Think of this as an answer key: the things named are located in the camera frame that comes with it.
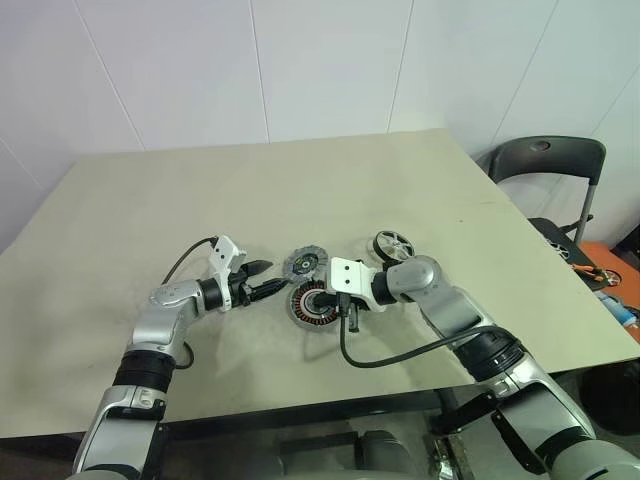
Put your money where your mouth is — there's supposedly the blue bottle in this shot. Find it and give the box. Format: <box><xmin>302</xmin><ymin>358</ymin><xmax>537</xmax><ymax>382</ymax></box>
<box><xmin>597</xmin><ymin>294</ymin><xmax>640</xmax><ymax>327</ymax></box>

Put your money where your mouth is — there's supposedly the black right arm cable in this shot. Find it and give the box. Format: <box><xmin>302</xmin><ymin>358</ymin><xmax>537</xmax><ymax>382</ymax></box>
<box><xmin>338</xmin><ymin>294</ymin><xmax>501</xmax><ymax>370</ymax></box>

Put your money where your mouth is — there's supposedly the orange box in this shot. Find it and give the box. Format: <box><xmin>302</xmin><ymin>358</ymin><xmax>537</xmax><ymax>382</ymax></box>
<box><xmin>579</xmin><ymin>239</ymin><xmax>640</xmax><ymax>284</ymax></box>

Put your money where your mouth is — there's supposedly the silver spoked rotor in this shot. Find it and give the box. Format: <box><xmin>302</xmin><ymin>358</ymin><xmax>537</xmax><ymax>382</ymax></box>
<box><xmin>367</xmin><ymin>229</ymin><xmax>416</xmax><ymax>265</ymax></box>

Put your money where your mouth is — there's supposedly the grey round motor lid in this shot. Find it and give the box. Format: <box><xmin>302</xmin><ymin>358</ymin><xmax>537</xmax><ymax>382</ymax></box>
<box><xmin>279</xmin><ymin>246</ymin><xmax>329</xmax><ymax>286</ymax></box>

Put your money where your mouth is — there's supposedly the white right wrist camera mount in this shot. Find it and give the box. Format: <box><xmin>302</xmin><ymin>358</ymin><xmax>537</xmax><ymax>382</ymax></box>
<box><xmin>330</xmin><ymin>256</ymin><xmax>389</xmax><ymax>314</ymax></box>

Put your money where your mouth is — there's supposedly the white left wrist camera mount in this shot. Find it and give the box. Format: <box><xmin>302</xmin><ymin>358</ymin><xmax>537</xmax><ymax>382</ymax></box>
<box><xmin>207</xmin><ymin>234</ymin><xmax>247</xmax><ymax>314</ymax></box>

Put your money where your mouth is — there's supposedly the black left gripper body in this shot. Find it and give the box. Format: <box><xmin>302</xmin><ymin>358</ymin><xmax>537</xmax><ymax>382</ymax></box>
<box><xmin>229</xmin><ymin>267</ymin><xmax>256</xmax><ymax>307</ymax></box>

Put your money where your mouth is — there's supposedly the black table frame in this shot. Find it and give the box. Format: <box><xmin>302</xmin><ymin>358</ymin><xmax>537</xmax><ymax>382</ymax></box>
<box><xmin>0</xmin><ymin>369</ymin><xmax>501</xmax><ymax>451</ymax></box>

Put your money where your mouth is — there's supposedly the dark folding chair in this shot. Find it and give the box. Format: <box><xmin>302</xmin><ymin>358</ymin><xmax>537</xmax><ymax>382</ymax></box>
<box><xmin>474</xmin><ymin>135</ymin><xmax>609</xmax><ymax>301</ymax></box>

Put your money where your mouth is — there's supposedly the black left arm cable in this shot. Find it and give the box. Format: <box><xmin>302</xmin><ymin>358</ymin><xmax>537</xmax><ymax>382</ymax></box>
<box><xmin>162</xmin><ymin>237</ymin><xmax>219</xmax><ymax>369</ymax></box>

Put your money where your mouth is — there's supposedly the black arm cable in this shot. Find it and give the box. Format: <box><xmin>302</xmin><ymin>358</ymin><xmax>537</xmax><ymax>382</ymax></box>
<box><xmin>162</xmin><ymin>237</ymin><xmax>219</xmax><ymax>369</ymax></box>
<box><xmin>338</xmin><ymin>294</ymin><xmax>501</xmax><ymax>370</ymax></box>

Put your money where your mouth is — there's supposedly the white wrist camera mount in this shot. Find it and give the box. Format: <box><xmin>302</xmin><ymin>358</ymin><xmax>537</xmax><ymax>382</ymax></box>
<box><xmin>330</xmin><ymin>256</ymin><xmax>389</xmax><ymax>314</ymax></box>
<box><xmin>207</xmin><ymin>234</ymin><xmax>247</xmax><ymax>314</ymax></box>

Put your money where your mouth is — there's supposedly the rusty metal bracket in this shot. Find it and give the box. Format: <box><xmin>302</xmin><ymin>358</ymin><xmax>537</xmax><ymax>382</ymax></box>
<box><xmin>434</xmin><ymin>434</ymin><xmax>476</xmax><ymax>480</ymax></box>

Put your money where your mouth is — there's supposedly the motor housing with copper windings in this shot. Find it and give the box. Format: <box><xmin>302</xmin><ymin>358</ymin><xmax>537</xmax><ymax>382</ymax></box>
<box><xmin>287</xmin><ymin>282</ymin><xmax>341</xmax><ymax>331</ymax></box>

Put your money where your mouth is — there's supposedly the dark rounded shape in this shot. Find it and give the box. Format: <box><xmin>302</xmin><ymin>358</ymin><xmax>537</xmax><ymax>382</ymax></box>
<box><xmin>357</xmin><ymin>428</ymin><xmax>406</xmax><ymax>471</ymax></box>

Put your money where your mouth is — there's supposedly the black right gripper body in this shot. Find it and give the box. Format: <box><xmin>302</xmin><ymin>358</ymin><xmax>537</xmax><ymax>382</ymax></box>
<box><xmin>335</xmin><ymin>292</ymin><xmax>364</xmax><ymax>335</ymax></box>

